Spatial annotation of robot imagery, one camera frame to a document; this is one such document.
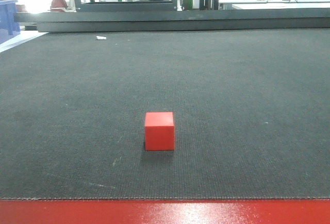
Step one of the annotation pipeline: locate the red magnetic cube block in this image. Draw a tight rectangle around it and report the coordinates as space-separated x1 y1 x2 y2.
144 112 175 151

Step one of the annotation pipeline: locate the dark grey woven mat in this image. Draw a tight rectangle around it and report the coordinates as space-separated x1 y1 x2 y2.
1 29 329 199

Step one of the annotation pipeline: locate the small white paper scrap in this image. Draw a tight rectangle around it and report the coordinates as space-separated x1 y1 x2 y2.
96 36 107 40

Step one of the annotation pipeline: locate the white lab table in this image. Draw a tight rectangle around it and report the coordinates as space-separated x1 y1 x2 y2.
219 0 329 10

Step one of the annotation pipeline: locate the red cone-shaped object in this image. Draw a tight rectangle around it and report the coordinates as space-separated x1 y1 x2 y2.
50 0 68 12

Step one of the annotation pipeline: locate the blue plastic stool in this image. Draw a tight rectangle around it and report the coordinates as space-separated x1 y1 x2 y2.
1 0 20 38

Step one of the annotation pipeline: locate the black metal frame structure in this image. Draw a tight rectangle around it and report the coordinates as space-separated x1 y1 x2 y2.
14 8 329 32

